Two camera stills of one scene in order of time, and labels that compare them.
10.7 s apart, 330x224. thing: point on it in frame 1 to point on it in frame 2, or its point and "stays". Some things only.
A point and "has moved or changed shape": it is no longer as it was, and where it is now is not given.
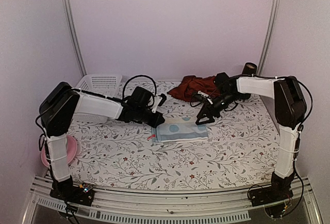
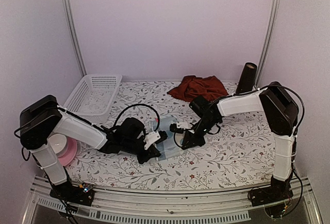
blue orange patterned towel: x=179 y=129 has moved or changed shape
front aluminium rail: x=192 y=206 stays
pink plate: x=71 y=148 stays
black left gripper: x=156 y=122 to x=149 y=154
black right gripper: x=210 y=111 to x=195 y=140
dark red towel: x=191 y=84 stays
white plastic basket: x=106 y=85 stays
